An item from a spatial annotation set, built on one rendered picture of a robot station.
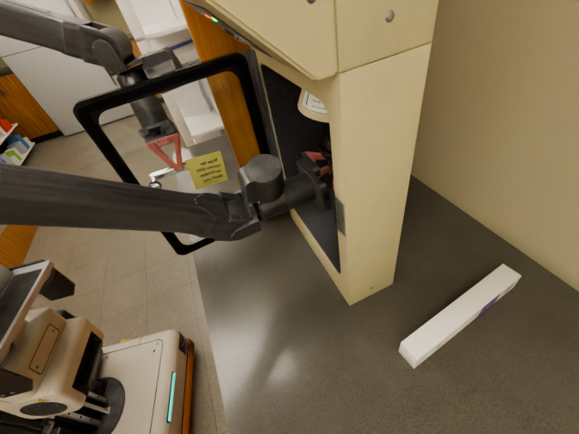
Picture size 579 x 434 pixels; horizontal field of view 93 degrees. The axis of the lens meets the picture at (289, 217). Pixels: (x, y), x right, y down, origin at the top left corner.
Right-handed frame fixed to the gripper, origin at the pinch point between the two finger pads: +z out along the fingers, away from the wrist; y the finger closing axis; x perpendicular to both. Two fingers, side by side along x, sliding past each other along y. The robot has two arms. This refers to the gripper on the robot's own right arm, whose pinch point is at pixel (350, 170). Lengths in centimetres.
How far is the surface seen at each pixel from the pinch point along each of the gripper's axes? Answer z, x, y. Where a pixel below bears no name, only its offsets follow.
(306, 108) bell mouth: -8.0, -15.1, -1.0
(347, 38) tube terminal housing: -8.7, -26.1, -14.3
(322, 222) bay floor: -5.3, 15.9, 4.5
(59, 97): -191, 61, 474
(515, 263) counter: 27.2, 23.5, -21.9
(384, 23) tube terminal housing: -4.7, -26.4, -14.3
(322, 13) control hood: -11.0, -28.4, -14.3
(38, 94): -212, 50, 474
